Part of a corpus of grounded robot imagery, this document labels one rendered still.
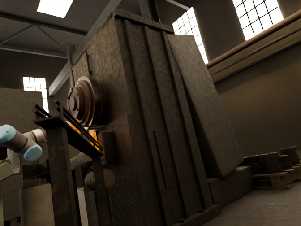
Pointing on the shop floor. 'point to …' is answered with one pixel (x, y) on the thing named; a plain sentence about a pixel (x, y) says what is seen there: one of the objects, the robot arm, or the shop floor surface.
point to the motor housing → (109, 176)
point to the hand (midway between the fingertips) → (73, 127)
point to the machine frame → (146, 127)
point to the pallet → (276, 168)
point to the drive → (211, 126)
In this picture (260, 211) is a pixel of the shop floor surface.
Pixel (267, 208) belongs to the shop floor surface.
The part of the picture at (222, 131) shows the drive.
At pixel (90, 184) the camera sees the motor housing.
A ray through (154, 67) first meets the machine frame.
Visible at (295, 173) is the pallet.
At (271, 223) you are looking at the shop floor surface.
